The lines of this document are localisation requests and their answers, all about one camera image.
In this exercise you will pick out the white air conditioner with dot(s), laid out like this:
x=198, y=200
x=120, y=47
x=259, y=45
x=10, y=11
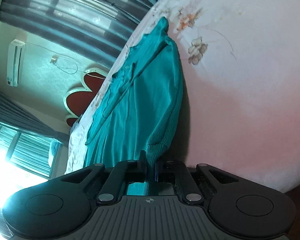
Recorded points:
x=15, y=58

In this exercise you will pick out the blue-grey window curtain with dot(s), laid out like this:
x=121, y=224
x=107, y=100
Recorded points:
x=95, y=29

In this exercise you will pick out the side window curtain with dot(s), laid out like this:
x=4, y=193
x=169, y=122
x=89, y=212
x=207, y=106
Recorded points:
x=14, y=116

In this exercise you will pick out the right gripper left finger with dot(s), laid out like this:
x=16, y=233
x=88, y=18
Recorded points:
x=123, y=174

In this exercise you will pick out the teal long-sleeve sweater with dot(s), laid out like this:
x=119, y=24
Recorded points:
x=140, y=109

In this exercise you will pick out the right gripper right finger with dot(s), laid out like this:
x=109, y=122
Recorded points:
x=177, y=174

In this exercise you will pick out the pink floral bed sheet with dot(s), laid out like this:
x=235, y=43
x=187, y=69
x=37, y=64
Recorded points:
x=241, y=64

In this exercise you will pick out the red heart-shaped headboard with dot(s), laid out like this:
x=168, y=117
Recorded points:
x=77, y=99

